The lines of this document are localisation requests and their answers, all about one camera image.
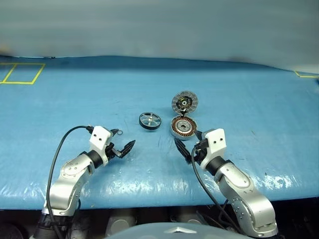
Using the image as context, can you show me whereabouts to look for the grey rounded cylinder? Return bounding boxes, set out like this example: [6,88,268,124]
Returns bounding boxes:
[171,213,204,225]
[105,215,137,237]

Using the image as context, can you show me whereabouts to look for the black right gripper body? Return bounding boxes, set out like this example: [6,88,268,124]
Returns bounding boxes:
[192,147,208,165]

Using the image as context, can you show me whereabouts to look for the blue plastic table cover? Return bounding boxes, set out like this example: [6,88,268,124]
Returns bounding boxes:
[0,55,319,211]

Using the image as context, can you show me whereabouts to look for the motor stator with copper windings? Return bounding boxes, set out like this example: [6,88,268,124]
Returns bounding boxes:
[170,116,198,141]

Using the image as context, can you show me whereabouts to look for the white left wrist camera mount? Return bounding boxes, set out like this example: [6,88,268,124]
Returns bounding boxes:
[89,126,113,166]

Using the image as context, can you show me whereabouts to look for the grey motor end cap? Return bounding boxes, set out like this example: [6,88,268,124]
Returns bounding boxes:
[171,90,199,115]

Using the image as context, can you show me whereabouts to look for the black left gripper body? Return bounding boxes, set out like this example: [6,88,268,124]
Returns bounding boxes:
[105,141,120,163]

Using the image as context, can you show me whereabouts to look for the grey robot torso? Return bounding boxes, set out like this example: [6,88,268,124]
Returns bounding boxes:
[107,222,244,239]

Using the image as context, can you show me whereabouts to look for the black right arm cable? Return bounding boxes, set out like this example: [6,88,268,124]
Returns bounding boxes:
[191,140,240,234]

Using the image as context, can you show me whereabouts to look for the black spoked motor rotor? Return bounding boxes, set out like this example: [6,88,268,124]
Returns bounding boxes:
[138,112,162,131]

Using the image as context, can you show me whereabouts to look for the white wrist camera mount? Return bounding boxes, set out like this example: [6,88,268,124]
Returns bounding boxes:
[89,126,113,166]
[200,128,226,168]

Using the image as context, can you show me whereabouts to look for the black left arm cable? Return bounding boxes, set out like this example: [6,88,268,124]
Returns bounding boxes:
[46,125,95,239]

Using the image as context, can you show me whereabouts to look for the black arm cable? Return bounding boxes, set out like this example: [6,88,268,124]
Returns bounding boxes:
[46,125,95,239]
[191,140,240,234]

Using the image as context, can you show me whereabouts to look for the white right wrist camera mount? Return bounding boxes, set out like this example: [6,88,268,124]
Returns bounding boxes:
[200,128,226,168]

